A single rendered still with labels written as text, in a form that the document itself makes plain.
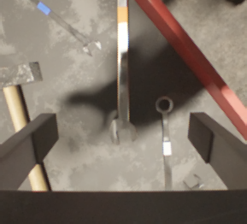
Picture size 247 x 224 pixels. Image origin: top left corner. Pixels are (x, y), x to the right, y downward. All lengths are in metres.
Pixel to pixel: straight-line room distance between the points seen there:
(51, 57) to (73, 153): 0.16
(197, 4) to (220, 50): 0.33
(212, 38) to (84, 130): 1.13
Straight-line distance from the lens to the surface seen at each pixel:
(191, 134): 0.17
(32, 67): 0.29
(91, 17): 0.29
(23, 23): 0.33
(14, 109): 0.30
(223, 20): 1.36
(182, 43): 0.24
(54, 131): 0.17
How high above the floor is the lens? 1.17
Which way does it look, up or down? 83 degrees down
